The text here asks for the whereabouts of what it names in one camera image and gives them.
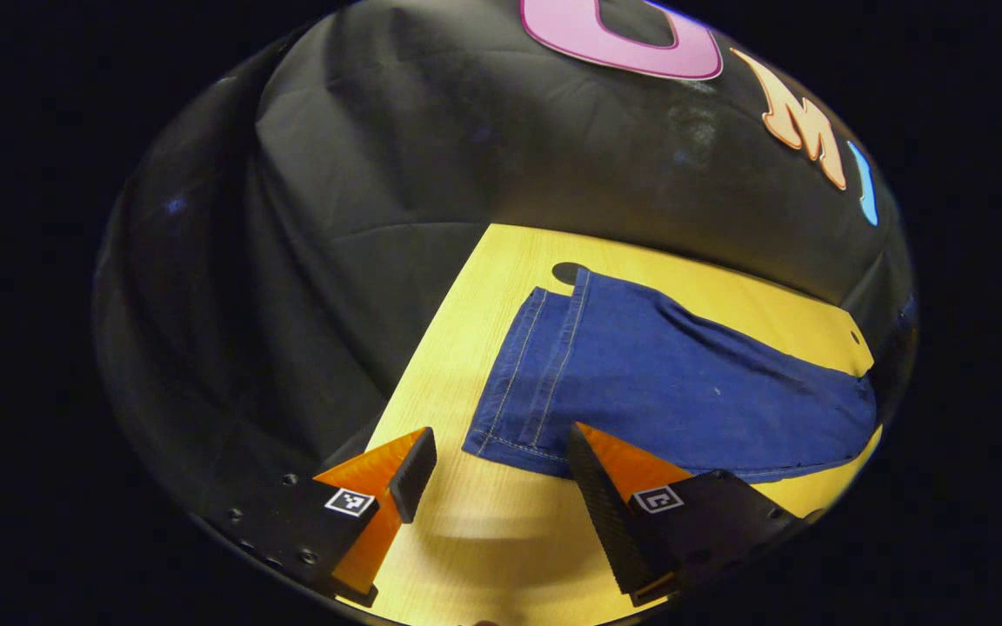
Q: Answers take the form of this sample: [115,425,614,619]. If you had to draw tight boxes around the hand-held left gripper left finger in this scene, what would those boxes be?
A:
[197,426,438,608]

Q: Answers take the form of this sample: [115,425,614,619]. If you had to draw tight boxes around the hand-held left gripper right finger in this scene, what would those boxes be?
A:
[567,423,815,608]

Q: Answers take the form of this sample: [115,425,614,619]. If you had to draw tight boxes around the blue denim jeans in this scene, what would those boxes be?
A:
[462,268,880,484]

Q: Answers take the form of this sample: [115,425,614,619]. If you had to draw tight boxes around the black backdrop cloth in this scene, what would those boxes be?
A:
[92,0,918,523]

